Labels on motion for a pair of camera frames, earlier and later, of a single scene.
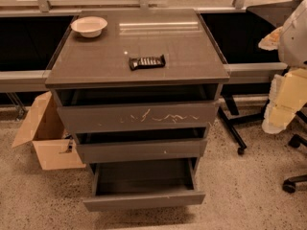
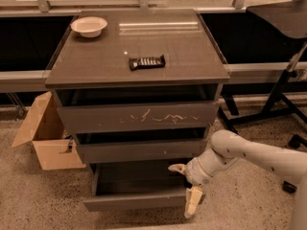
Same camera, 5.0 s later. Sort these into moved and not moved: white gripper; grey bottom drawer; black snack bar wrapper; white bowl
Moved: white gripper
Not moved: white bowl; grey bottom drawer; black snack bar wrapper
